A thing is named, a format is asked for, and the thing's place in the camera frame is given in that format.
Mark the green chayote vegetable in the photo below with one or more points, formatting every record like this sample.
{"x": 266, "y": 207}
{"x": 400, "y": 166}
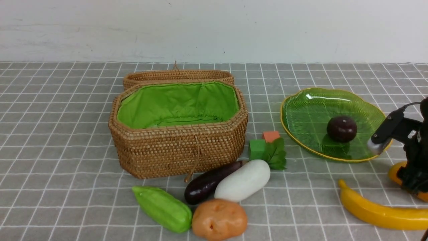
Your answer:
{"x": 166, "y": 210}

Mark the woven wicker basket lid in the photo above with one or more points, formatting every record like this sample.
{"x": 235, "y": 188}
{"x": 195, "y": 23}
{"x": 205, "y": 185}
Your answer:
{"x": 132, "y": 79}

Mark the dark purple eggplant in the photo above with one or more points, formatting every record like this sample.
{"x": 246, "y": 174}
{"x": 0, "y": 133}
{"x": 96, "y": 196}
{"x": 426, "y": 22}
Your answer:
{"x": 199, "y": 189}

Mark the woven wicker basket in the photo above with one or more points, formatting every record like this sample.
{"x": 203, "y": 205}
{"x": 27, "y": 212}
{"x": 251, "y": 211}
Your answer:
{"x": 166, "y": 128}

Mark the dark purple plum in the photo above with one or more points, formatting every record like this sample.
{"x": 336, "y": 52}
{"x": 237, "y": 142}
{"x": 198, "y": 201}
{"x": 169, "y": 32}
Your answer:
{"x": 342, "y": 129}

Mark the brown potato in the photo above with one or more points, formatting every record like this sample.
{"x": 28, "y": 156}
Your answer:
{"x": 218, "y": 220}

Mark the green foam cube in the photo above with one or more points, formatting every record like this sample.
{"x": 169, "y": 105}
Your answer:
{"x": 256, "y": 149}

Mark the grey checked tablecloth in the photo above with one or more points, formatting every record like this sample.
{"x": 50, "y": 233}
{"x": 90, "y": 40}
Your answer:
{"x": 61, "y": 180}

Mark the green glass leaf plate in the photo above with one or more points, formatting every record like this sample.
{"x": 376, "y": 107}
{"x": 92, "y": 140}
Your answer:
{"x": 305, "y": 116}

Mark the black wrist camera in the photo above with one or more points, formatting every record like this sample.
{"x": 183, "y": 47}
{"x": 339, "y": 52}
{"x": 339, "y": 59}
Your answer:
{"x": 395, "y": 126}

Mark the white radish with leaves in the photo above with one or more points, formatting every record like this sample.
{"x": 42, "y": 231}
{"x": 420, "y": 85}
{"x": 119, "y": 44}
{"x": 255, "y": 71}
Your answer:
{"x": 254, "y": 175}

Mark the orange mango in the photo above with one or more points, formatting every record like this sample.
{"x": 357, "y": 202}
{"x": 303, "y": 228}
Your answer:
{"x": 392, "y": 174}

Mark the yellow banana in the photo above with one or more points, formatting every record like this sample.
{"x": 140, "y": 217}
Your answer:
{"x": 379, "y": 215}

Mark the orange foam cube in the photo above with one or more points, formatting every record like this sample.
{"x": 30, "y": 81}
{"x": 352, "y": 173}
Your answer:
{"x": 270, "y": 136}

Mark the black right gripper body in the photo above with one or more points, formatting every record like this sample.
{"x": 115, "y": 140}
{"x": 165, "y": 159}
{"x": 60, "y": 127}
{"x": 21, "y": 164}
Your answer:
{"x": 413, "y": 175}

